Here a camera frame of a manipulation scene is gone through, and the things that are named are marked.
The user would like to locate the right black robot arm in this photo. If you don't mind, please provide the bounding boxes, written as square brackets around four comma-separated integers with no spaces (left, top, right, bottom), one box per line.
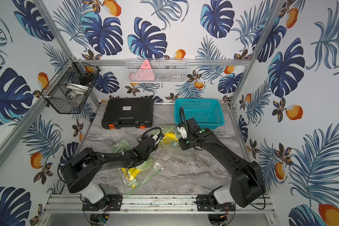
[178,118,266,208]

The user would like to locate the clear mesh wall tray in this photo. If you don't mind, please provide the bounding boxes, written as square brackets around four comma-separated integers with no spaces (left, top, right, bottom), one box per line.
[125,58,188,83]

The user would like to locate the zip-top bag with bananas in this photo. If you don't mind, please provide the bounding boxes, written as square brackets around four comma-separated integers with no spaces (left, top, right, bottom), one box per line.
[111,139,164,198]

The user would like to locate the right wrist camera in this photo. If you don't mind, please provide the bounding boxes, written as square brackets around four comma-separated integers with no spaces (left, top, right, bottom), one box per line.
[177,124,187,139]

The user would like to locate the yellow bananas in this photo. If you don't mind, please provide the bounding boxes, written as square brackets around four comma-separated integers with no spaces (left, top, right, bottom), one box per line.
[121,168,141,188]

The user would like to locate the zip-top bag green print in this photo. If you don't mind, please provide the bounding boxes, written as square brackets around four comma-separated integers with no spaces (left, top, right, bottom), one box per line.
[159,125,195,155]

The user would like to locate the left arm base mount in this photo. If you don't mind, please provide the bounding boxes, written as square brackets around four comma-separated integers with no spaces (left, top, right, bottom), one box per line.
[82,195,123,212]

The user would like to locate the black plastic tool case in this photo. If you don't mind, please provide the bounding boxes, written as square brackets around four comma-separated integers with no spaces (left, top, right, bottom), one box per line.
[101,97,153,130]

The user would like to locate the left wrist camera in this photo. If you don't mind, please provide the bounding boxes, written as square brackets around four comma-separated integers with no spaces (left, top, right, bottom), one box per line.
[153,133,165,145]

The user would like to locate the pink triangle card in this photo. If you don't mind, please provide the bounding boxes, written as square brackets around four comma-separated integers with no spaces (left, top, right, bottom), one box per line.
[136,59,155,81]

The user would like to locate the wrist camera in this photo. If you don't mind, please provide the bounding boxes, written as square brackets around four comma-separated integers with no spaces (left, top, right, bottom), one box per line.
[153,133,165,145]
[177,124,187,139]

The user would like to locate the aluminium front rail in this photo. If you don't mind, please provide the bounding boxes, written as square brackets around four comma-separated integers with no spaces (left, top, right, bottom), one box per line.
[44,195,275,214]

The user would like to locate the teal plastic basket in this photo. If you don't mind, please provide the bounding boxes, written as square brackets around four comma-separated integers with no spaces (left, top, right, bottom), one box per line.
[174,98,225,130]

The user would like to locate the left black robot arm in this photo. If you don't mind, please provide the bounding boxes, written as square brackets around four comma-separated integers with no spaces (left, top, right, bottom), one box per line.
[61,134,164,204]

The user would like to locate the yellow banana from bag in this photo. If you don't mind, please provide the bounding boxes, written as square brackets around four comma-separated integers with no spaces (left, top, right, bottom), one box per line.
[161,132,178,144]

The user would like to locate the black wire basket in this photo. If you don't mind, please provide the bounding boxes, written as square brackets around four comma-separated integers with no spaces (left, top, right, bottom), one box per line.
[40,58,101,115]

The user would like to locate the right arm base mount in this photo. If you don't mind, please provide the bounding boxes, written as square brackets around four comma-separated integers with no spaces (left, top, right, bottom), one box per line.
[194,195,235,212]

